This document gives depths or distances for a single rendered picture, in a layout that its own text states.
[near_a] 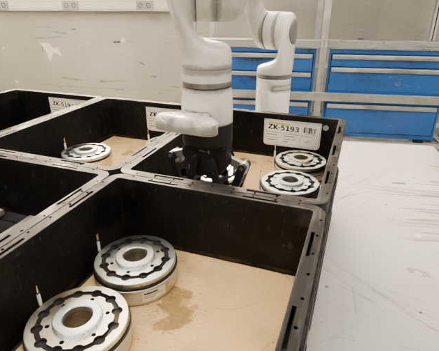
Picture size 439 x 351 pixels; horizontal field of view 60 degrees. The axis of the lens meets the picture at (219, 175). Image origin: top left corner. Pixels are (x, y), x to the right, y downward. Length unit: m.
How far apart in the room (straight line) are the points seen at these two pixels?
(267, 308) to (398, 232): 0.50
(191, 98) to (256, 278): 0.25
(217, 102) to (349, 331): 0.40
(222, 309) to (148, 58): 3.31
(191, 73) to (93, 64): 3.39
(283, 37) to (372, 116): 1.79
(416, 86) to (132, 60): 2.37
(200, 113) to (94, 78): 3.42
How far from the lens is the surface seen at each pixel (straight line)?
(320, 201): 0.49
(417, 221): 0.98
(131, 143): 0.98
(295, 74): 2.59
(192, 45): 0.52
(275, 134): 0.86
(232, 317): 0.46
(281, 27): 0.99
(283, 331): 0.31
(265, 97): 1.03
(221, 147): 0.56
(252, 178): 0.77
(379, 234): 0.89
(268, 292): 0.49
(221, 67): 0.52
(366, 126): 2.73
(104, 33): 3.80
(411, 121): 2.79
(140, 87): 3.75
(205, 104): 0.52
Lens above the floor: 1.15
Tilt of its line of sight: 25 degrees down
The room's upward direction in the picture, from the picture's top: straight up
